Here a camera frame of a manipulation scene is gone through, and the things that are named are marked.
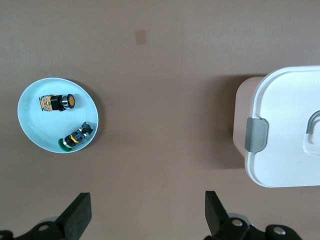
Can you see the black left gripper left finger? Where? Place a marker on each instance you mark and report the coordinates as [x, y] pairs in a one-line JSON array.
[[75, 217]]

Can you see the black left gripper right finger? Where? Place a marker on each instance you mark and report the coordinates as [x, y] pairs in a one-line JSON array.
[[217, 220]]

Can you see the orange push button switch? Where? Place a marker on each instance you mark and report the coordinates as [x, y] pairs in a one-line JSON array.
[[53, 102]]

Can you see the white lunch box grey clips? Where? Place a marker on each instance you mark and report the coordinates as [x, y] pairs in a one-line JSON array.
[[280, 112]]

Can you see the light blue round plate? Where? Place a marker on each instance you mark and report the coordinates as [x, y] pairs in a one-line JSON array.
[[37, 125]]

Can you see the brown tape patch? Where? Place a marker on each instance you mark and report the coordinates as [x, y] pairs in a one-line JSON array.
[[140, 37]]

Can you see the green push button switch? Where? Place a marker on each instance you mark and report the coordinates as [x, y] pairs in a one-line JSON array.
[[75, 136]]

